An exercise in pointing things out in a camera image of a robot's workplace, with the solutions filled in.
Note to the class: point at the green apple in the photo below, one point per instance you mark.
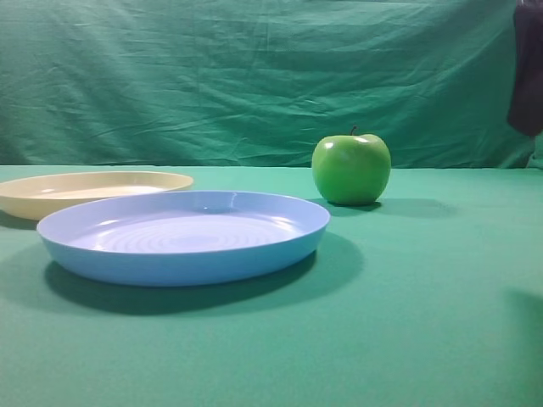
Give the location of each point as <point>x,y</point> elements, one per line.
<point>351,170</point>

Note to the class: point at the pale yellow plastic plate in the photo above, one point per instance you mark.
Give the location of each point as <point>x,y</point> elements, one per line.
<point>34,198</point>

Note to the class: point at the dark gripper finger at edge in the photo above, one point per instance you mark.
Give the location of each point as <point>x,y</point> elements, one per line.
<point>525,109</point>

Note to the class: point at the green backdrop cloth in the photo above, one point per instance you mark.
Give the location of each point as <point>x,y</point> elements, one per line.
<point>257,83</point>

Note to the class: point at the light blue plastic plate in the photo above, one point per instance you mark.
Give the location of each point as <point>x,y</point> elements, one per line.
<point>187,238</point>

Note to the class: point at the green table cloth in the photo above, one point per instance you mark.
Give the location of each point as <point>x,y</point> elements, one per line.
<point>431,298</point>

